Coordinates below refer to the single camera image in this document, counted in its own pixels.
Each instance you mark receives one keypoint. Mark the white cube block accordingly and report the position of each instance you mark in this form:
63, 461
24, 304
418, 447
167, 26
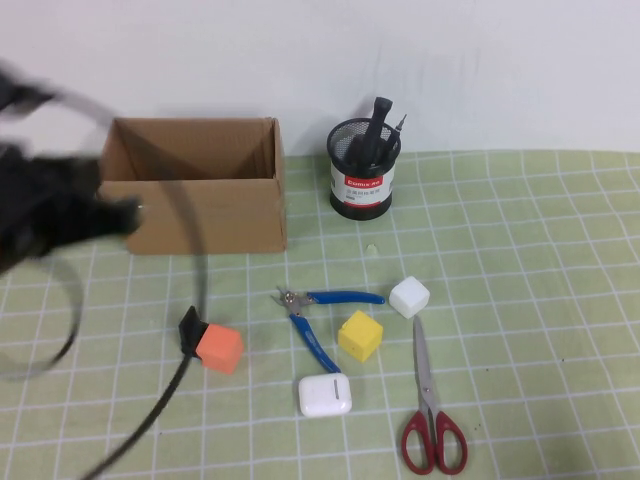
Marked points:
410, 297

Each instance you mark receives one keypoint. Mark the black mesh pen holder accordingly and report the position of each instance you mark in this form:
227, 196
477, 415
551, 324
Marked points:
362, 197

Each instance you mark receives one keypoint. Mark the thin black precision screwdriver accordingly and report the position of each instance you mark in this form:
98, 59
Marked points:
396, 137

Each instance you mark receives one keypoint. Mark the white earbuds case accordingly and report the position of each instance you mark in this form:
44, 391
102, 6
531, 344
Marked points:
324, 396

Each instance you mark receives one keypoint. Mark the brown cardboard box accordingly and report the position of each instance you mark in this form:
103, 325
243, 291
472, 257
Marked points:
225, 220

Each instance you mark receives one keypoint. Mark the orange cube block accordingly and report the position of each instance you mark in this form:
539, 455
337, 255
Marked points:
220, 350

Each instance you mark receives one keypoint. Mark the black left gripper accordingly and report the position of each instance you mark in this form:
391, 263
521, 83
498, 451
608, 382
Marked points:
45, 205

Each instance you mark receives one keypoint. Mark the green checked tablecloth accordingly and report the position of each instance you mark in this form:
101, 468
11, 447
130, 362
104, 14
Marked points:
525, 250

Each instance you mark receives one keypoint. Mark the small white scrap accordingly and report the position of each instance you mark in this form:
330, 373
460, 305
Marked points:
371, 248

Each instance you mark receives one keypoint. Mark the black plastic bracket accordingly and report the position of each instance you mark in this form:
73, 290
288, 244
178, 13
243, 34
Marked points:
189, 332

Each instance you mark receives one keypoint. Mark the yellow cube block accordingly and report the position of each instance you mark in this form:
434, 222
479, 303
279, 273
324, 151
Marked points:
360, 337

